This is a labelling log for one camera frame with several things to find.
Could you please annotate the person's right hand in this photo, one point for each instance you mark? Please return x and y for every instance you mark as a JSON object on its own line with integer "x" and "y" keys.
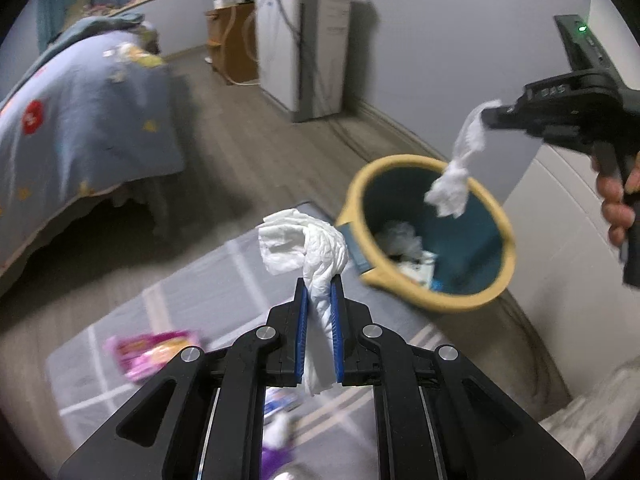
{"x": 615, "y": 210}

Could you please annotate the clear plastic bag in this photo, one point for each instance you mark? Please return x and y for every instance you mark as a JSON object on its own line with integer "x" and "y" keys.
{"x": 400, "y": 237}

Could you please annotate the teal bin with yellow rim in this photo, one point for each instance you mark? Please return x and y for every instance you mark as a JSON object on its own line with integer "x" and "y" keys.
{"x": 480, "y": 260}

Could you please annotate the white tissue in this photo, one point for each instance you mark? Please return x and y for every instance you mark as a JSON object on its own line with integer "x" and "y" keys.
{"x": 450, "y": 190}
{"x": 320, "y": 245}

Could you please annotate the white air purifier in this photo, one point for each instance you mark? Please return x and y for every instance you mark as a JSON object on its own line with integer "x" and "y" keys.
{"x": 280, "y": 60}

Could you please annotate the bed with blue duvet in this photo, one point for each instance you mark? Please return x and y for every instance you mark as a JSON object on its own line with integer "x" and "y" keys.
{"x": 75, "y": 125}

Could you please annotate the grey fleece cloth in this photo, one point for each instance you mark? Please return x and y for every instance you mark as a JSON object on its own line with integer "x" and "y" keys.
{"x": 595, "y": 410}

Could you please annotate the grey checked floor mat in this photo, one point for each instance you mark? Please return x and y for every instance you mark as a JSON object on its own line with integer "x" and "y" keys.
{"x": 200, "y": 295}

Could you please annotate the pink snack packet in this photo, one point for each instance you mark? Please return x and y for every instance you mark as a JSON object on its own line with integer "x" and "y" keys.
{"x": 145, "y": 355}

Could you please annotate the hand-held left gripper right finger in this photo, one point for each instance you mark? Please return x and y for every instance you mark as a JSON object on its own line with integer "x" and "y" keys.
{"x": 337, "y": 330}

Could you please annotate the wooden bed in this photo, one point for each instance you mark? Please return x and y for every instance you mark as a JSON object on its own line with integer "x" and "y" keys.
{"x": 150, "y": 200}

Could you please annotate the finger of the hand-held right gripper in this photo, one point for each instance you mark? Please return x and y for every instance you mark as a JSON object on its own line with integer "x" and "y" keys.
{"x": 505, "y": 116}

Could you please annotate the wooden cabinet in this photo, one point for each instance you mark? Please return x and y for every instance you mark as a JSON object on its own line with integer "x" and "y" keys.
{"x": 235, "y": 50}

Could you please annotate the small white box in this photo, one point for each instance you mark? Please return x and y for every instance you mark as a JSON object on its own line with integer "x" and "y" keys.
{"x": 225, "y": 2}

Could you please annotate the purple packet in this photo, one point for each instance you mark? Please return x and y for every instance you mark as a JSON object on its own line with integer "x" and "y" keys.
{"x": 275, "y": 460}

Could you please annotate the white wardrobe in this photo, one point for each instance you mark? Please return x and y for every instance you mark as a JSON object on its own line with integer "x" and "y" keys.
{"x": 560, "y": 240}

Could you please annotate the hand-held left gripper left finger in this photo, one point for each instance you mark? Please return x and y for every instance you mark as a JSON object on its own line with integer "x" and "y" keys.
{"x": 300, "y": 330}

